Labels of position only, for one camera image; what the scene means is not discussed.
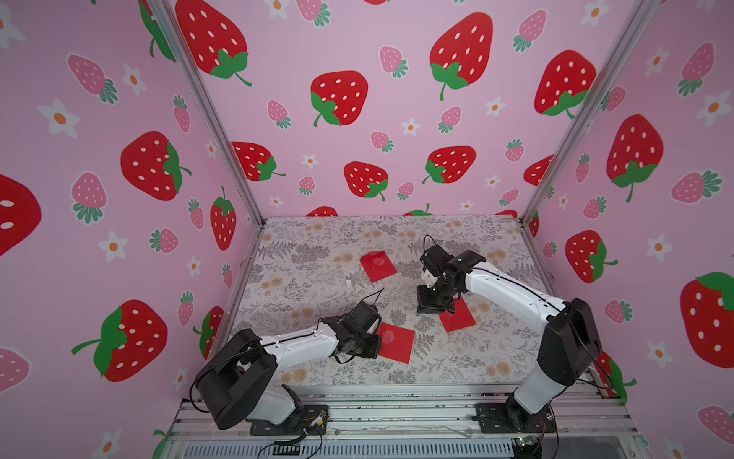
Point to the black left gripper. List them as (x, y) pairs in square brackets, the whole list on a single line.
[(373, 351)]

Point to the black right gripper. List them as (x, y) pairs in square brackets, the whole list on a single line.
[(433, 303)]

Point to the red envelope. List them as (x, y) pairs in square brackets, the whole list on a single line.
[(378, 266), (460, 319), (397, 343)]

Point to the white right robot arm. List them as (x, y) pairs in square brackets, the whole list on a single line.
[(569, 339)]

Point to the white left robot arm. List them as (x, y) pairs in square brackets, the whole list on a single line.
[(235, 384)]

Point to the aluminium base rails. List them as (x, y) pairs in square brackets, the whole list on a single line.
[(451, 421)]

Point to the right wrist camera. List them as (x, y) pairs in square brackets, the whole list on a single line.
[(427, 277)]

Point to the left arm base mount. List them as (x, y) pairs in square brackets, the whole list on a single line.
[(280, 412)]

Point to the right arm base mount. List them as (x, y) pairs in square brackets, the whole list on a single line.
[(510, 418)]

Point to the aluminium frame post right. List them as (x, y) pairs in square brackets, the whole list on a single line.
[(627, 39)]

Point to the aluminium frame post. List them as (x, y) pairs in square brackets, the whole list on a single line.
[(627, 39), (173, 35)]

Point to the aluminium frame post left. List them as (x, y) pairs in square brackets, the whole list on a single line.
[(173, 35)]

